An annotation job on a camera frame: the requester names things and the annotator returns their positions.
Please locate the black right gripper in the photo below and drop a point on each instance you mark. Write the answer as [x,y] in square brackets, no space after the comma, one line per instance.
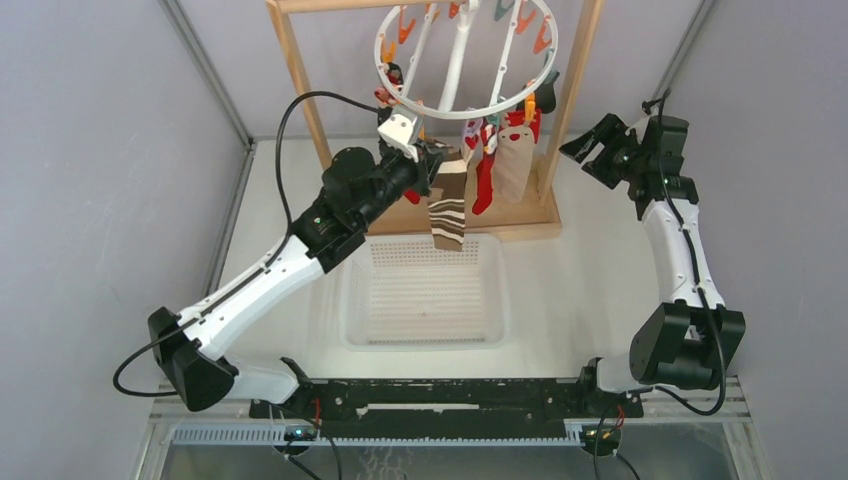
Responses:
[610,130]

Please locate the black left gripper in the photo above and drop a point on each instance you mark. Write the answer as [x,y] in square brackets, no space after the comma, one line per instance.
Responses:
[422,171]

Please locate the brown striped sock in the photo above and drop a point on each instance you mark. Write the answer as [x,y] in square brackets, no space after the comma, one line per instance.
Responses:
[446,206]

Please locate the red sock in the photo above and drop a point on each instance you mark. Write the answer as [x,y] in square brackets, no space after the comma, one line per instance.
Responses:
[484,190]

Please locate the beige reindeer sock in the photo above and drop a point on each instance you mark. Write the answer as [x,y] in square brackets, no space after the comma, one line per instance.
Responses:
[516,144]

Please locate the white perforated plastic basket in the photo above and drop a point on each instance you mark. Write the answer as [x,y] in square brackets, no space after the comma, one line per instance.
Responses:
[401,293]

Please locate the white round clip hanger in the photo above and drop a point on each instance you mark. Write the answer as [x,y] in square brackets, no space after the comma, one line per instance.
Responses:
[466,59]

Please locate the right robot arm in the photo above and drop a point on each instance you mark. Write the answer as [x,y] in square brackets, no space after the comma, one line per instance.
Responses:
[690,339]

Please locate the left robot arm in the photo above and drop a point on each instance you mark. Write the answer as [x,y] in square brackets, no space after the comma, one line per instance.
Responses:
[190,346]

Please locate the wooden hanger stand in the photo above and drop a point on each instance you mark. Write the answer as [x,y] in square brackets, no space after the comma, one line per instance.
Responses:
[536,216]

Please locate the dark green sock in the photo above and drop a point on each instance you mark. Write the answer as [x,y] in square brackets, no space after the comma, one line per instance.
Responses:
[545,94]

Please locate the black grey sock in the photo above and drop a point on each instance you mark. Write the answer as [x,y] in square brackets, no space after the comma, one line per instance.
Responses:
[394,74]

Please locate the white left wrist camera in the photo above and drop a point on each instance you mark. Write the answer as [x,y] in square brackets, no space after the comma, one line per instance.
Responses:
[401,131]

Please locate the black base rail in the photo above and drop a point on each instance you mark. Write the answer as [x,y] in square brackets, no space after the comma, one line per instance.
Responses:
[448,409]

